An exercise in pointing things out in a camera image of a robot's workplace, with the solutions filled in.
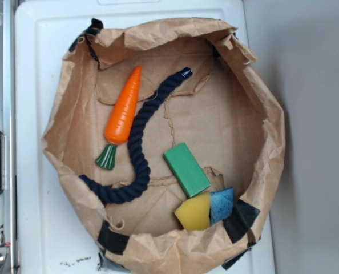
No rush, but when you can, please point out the dark blue thick rope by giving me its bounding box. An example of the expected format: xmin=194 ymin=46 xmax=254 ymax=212
xmin=79 ymin=66 xmax=193 ymax=205

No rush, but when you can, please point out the yellow and blue sponge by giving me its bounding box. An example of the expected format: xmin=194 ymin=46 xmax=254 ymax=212
xmin=174 ymin=187 xmax=234 ymax=231

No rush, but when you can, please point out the white plastic tray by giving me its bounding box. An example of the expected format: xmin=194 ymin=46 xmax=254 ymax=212
xmin=15 ymin=1 xmax=248 ymax=273

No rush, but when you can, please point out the brown paper bag bin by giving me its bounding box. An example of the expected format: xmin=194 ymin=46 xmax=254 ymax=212
xmin=42 ymin=18 xmax=285 ymax=273

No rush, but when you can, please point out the aluminium frame rail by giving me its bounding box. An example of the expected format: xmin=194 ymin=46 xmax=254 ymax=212
xmin=0 ymin=1 xmax=19 ymax=273

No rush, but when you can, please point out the orange toy carrot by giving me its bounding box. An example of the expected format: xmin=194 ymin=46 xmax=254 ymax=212
xmin=96 ymin=66 xmax=142 ymax=170

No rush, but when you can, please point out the green rectangular block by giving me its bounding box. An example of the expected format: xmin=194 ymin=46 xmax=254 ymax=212
xmin=163 ymin=143 xmax=211 ymax=198

